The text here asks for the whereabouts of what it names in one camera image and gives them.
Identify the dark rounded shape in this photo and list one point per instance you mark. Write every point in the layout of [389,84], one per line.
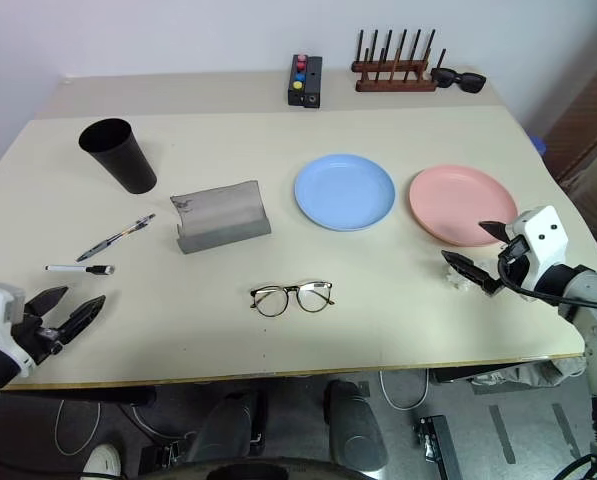
[228,425]
[355,430]

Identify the tortoiseshell round eyeglasses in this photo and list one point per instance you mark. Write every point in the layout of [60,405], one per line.
[270,301]

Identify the blue plastic object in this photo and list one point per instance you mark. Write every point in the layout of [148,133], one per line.
[540,146]

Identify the black floor device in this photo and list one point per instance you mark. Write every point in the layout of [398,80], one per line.
[445,445]

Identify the grey glasses case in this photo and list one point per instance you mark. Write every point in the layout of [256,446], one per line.
[218,215]

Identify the brown wooden cabinet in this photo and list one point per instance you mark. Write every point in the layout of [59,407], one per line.
[588,130]

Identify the black box with coloured buttons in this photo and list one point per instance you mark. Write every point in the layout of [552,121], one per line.
[305,92]

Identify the black sunglasses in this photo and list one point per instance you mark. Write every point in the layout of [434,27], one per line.
[470,82]

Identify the black plastic cup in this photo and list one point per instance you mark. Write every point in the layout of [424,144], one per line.
[123,160]

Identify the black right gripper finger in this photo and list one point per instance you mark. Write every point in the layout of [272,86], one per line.
[473,274]
[499,232]

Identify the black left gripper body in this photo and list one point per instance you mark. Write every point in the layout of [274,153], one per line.
[35,340]

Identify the clear black gel pen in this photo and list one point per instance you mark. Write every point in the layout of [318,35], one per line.
[115,238]

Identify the pink plastic plate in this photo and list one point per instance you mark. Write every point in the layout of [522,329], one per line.
[458,200]

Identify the white shoe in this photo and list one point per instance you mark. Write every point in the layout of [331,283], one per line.
[103,457]

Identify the wooden rack with black pegs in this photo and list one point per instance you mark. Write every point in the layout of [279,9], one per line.
[393,86]

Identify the blue plastic plate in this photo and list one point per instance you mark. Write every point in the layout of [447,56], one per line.
[343,192]

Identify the grey cloth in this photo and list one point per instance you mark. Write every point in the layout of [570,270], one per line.
[528,375]

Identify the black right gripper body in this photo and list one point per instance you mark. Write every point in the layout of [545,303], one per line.
[515,265]

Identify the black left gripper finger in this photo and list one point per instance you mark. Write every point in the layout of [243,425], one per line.
[45,302]
[80,320]

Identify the white marker with black cap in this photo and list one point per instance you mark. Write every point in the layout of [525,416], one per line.
[78,269]

